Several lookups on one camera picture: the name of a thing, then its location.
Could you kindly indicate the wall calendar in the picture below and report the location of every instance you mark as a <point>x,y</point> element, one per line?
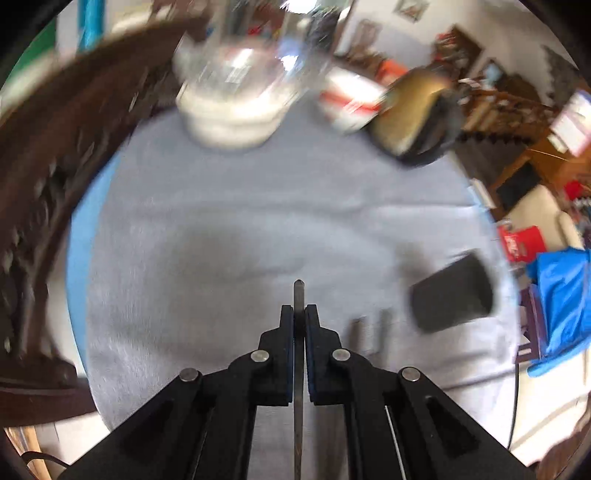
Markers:
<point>575,122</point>

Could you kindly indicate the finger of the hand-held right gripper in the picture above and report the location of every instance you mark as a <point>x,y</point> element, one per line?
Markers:
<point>450,293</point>

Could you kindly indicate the red plastic chair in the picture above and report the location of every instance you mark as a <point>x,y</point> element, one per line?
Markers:
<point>521,242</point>

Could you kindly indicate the blue cloth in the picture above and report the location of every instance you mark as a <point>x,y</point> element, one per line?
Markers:
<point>563,295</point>

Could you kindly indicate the grey table cloth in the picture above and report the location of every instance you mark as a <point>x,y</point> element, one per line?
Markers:
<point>277,221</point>

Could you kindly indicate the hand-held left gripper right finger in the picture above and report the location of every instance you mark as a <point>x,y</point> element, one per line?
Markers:
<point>310,355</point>

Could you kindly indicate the dark chopstick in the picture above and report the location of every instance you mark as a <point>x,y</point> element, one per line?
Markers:
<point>358,337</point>
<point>384,332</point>

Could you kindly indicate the carved dark wooden bench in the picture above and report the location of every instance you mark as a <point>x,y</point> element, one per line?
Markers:
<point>46,184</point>

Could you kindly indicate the wooden staircase railing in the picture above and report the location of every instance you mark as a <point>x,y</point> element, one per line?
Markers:
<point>503,108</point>

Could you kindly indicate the cream armchair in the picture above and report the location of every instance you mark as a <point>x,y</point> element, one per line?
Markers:
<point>540,212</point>

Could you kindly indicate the blue thermos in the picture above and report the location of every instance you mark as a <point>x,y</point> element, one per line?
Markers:
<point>90,23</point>

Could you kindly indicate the purple box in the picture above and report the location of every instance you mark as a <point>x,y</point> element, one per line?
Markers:
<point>533,323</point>

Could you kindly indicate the white red-striped bowl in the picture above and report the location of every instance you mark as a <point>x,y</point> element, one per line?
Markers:
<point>358,90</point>
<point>346,117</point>

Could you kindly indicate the clear glass bowl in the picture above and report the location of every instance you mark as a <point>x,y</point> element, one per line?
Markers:
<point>240,69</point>

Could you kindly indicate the brown and black utensil holder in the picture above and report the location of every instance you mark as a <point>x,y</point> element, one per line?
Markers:
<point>406,115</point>

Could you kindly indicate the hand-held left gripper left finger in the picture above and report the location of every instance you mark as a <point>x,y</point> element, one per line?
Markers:
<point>288,355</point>

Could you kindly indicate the orange boxes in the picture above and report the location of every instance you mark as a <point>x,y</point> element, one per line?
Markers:
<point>392,69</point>

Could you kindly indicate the plain white bowl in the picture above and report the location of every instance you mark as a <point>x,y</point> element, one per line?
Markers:
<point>226,129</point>

